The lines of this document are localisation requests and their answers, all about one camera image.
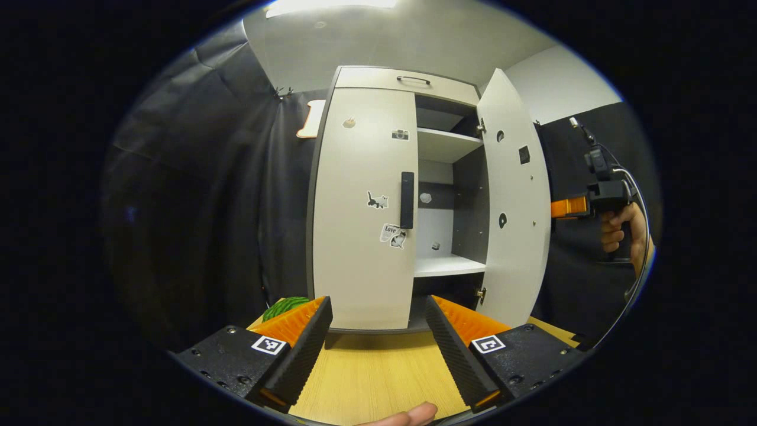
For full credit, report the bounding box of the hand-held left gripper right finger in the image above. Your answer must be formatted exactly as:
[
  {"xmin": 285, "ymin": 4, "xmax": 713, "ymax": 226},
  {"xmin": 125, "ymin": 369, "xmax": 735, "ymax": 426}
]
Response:
[{"xmin": 425, "ymin": 295, "xmax": 592, "ymax": 414}]

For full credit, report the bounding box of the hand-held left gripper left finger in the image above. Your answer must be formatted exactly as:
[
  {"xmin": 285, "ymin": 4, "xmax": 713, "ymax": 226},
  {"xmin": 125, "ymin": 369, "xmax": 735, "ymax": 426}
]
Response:
[{"xmin": 172, "ymin": 295, "xmax": 333, "ymax": 414}]

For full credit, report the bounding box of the beige cabinet door shell sticker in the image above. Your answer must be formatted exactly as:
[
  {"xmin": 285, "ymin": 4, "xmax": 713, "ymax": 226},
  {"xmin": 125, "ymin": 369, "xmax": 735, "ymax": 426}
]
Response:
[{"xmin": 476, "ymin": 68, "xmax": 552, "ymax": 329}]

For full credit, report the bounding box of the beige cabinet door camera sticker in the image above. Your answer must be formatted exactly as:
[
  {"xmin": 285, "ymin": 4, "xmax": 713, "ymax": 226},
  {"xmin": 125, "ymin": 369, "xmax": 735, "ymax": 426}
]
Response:
[{"xmin": 312, "ymin": 88, "xmax": 419, "ymax": 331}]

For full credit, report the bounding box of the beige double-door shoe cabinet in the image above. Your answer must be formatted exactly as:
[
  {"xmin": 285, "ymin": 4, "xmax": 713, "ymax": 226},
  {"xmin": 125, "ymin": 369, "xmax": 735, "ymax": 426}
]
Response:
[{"xmin": 305, "ymin": 65, "xmax": 491, "ymax": 350}]

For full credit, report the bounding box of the white cabinet shelf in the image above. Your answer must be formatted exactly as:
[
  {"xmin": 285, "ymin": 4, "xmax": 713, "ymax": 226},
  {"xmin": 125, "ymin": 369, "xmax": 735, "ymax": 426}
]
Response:
[
  {"xmin": 417, "ymin": 127, "xmax": 484, "ymax": 164},
  {"xmin": 414, "ymin": 254, "xmax": 487, "ymax": 278}
]

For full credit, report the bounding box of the beige cabinet drawer front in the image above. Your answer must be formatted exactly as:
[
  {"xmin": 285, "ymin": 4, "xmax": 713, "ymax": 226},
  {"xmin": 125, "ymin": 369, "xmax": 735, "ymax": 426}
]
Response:
[{"xmin": 334, "ymin": 67, "xmax": 481, "ymax": 107}]

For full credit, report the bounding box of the watermelon slice toy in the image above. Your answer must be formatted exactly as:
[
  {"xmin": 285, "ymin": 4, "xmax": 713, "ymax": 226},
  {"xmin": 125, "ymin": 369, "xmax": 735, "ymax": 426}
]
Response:
[{"xmin": 262, "ymin": 296, "xmax": 311, "ymax": 323}]

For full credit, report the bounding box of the ceiling light panel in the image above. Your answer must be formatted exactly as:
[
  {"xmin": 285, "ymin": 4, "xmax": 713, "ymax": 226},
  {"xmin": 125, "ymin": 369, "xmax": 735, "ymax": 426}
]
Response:
[{"xmin": 265, "ymin": 0, "xmax": 398, "ymax": 18}]

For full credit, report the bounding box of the thin gripper cable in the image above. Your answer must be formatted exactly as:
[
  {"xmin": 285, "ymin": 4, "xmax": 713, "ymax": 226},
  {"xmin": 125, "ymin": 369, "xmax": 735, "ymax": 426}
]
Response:
[{"xmin": 591, "ymin": 142, "xmax": 652, "ymax": 350}]

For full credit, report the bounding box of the black door handle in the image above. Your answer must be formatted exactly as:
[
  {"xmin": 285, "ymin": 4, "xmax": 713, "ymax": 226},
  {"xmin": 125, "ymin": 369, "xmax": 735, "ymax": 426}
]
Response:
[{"xmin": 400, "ymin": 172, "xmax": 415, "ymax": 230}]

